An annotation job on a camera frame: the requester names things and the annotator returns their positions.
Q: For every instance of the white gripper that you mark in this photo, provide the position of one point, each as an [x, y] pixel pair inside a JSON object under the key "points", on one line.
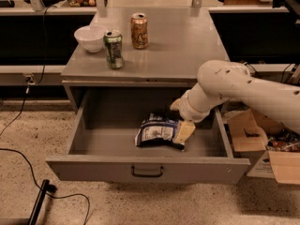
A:
{"points": [[187, 109]]}

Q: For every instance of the blue chip bag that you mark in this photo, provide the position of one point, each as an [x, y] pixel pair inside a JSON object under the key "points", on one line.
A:
{"points": [[157, 130]]}

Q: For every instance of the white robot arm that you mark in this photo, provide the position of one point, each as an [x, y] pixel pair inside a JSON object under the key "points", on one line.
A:
{"points": [[219, 81]]}

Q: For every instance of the grey cabinet counter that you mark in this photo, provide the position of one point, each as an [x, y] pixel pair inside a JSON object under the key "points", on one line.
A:
{"points": [[179, 40]]}

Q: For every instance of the grey open drawer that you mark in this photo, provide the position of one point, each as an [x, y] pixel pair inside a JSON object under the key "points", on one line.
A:
{"points": [[101, 145]]}

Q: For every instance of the cardboard box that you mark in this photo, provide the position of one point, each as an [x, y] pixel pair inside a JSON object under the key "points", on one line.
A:
{"points": [[273, 151]]}

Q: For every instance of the gold soda can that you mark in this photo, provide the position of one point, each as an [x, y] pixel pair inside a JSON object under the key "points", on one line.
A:
{"points": [[139, 32]]}

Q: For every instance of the green soda can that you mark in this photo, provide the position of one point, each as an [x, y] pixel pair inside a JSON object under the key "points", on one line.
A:
{"points": [[113, 49]]}

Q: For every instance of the white bowl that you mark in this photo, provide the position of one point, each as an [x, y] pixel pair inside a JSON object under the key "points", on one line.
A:
{"points": [[90, 37]]}

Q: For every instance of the black metal stand leg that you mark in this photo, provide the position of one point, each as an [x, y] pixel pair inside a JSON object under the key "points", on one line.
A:
{"points": [[46, 189]]}

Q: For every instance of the black drawer handle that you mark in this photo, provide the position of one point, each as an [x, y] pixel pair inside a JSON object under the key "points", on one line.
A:
{"points": [[147, 173]]}

